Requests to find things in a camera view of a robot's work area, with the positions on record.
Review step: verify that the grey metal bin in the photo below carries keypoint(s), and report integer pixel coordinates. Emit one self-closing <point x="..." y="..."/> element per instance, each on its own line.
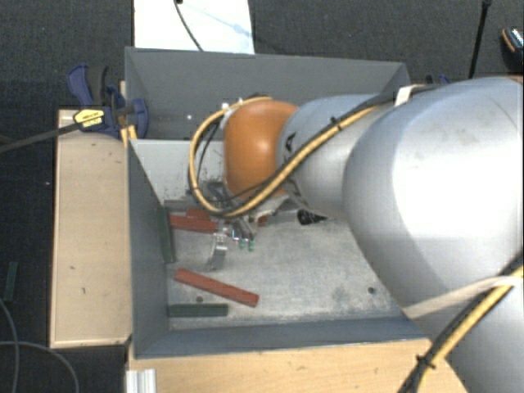
<point x="294" y="268"/>

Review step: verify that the red-brown flat block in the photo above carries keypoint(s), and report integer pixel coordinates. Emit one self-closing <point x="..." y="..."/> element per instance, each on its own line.
<point x="192" y="223"/>
<point x="197" y="213"/>
<point x="217" y="288"/>

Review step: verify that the black cylinder on white bracket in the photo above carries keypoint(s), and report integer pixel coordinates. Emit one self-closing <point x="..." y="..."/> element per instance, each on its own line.
<point x="308" y="217"/>

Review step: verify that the pale wood board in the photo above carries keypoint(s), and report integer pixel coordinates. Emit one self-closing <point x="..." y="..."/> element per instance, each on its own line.
<point x="90" y="227"/>

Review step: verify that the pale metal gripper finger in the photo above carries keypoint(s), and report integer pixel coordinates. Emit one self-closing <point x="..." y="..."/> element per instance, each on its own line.
<point x="222" y="255"/>
<point x="210" y="257"/>

